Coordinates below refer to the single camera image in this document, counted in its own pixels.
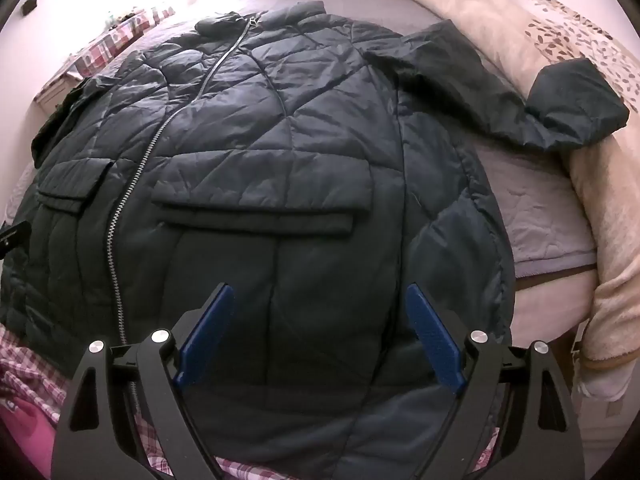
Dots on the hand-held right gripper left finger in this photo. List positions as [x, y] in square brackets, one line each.
[210, 332]

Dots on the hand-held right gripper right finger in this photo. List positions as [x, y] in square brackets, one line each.
[432, 332]

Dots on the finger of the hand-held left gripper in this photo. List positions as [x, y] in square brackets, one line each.
[14, 238]

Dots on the dark green quilted jacket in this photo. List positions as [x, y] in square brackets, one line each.
[280, 160]

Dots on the person's plaid pajama clothing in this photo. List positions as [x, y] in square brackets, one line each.
[30, 360]

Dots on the light wooden nightstand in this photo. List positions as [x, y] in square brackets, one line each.
[52, 100]

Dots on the pink plaid cloth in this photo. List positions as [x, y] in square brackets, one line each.
[100, 55]

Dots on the beige leaf-print blanket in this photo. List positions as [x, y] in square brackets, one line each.
[550, 20]

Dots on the black wall switch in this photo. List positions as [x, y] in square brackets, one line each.
[30, 4]

